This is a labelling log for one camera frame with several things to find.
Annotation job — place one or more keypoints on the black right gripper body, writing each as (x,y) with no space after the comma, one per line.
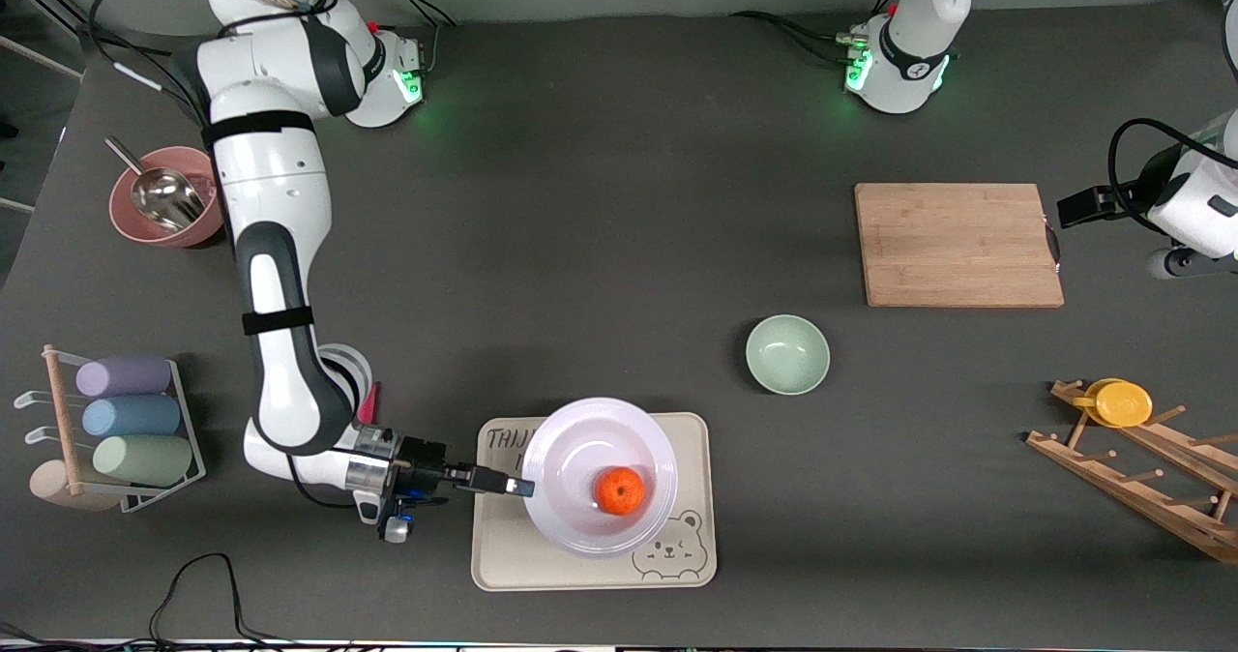
(422,467)

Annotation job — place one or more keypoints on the white round plate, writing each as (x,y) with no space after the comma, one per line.
(580,449)

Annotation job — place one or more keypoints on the orange fruit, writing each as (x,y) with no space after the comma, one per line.
(620,491)

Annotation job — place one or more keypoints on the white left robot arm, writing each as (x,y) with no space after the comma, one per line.
(909,52)

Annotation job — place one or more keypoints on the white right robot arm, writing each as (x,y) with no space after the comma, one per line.
(276,197)

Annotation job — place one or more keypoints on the pink folded cloth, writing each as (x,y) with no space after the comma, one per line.
(370,405)

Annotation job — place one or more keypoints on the cream bear print tray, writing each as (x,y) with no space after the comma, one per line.
(503,555)

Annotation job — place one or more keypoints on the wooden cutting board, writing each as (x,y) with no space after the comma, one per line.
(957,246)

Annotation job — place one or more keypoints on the yellow cup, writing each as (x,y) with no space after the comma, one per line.
(1122,403)

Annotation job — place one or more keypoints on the green cup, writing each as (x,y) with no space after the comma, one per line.
(143,459)

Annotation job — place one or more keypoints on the wooden peg drying rack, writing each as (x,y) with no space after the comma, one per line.
(1141,488)

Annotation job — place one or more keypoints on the blue cup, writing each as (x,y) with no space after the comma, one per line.
(131,417)

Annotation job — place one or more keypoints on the purple cup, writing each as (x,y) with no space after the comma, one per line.
(124,376)

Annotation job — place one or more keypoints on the light green bowl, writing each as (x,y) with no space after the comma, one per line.
(787,355)

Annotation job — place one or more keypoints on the metal scoop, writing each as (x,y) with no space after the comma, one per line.
(164,197)

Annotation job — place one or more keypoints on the beige cup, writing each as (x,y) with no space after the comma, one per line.
(53,486)

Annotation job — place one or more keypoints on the pink bowl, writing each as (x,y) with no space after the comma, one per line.
(126,217)

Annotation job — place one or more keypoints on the light metal frame bar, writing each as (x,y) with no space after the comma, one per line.
(39,57)

